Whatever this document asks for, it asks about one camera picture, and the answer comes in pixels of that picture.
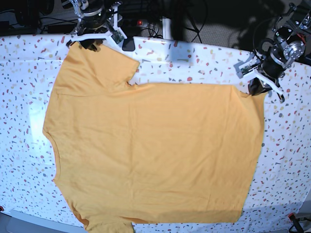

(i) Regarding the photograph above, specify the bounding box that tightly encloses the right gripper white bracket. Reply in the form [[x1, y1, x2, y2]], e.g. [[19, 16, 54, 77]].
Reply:
[[66, 4, 127, 52]]

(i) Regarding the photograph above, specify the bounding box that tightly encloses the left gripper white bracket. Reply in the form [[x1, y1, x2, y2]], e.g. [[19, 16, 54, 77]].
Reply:
[[234, 53, 286, 103]]

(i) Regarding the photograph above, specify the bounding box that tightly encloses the orange T-shirt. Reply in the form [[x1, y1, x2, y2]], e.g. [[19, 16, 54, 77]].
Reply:
[[43, 43, 264, 233]]

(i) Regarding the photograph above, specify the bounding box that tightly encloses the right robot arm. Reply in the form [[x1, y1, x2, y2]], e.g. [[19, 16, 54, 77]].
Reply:
[[66, 0, 127, 51]]

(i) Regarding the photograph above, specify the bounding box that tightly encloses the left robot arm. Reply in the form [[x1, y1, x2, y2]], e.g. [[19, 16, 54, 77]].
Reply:
[[236, 0, 311, 102]]

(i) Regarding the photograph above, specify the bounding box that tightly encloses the black table clamp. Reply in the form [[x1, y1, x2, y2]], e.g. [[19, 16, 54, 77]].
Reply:
[[122, 37, 135, 51]]

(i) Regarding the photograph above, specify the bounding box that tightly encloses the terrazzo patterned tablecloth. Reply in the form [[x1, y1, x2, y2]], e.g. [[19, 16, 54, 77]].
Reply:
[[0, 34, 311, 233]]

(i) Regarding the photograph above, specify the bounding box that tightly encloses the red clamp bottom right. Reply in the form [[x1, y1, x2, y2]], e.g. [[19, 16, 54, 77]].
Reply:
[[288, 213, 304, 233]]

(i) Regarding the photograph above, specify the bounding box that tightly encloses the black power strip red switch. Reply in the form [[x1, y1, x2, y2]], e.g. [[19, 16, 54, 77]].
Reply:
[[122, 19, 149, 28]]

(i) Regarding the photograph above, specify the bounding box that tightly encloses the white vertical post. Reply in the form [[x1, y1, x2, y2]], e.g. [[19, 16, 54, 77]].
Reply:
[[162, 17, 173, 40]]

